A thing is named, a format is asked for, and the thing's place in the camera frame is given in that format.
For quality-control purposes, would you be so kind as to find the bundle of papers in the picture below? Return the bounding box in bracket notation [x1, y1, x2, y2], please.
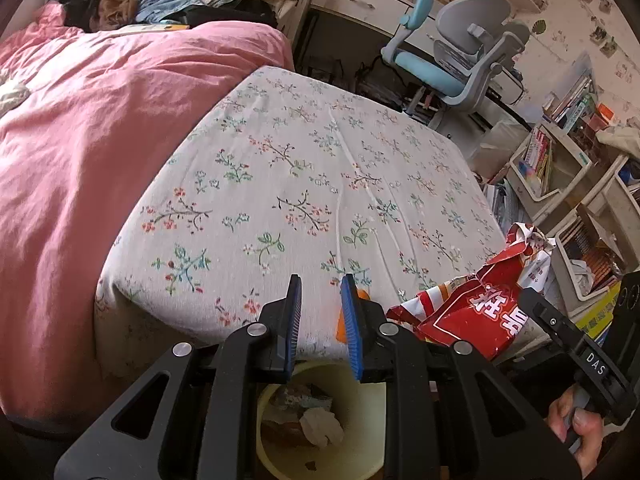
[482, 180, 521, 223]

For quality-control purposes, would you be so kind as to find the hollow orange carrot piece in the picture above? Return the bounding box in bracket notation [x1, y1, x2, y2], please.
[336, 287, 371, 343]

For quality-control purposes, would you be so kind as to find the pink blanket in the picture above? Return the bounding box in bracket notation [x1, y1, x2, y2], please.
[0, 2, 295, 421]

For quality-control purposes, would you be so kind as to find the white desk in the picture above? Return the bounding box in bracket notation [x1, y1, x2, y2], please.
[292, 0, 546, 126]

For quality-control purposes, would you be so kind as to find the floral tablecloth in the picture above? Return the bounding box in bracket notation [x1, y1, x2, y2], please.
[94, 65, 506, 381]

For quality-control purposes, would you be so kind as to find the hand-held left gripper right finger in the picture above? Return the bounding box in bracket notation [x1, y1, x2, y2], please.
[340, 274, 583, 480]

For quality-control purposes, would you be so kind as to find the cream cloth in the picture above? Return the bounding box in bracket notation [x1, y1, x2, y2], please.
[0, 80, 31, 113]

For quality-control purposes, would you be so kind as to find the grey blue office chair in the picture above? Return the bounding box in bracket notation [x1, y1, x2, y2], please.
[381, 0, 531, 133]

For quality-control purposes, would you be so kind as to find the white shelf cart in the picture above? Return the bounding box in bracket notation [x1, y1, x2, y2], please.
[505, 120, 640, 301]

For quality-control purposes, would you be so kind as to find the row of upright books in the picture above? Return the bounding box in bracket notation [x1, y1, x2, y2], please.
[520, 130, 557, 196]

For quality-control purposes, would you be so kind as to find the pale yellow waste bin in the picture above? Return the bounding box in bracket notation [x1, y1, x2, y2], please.
[256, 362, 390, 480]

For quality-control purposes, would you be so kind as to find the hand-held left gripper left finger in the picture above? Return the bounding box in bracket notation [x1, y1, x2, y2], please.
[54, 274, 303, 480]

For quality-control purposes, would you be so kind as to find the person's right hand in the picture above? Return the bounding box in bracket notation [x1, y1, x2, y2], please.
[547, 390, 606, 478]

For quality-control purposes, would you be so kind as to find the red white snack bag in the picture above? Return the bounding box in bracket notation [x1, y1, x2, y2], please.
[387, 222, 557, 361]

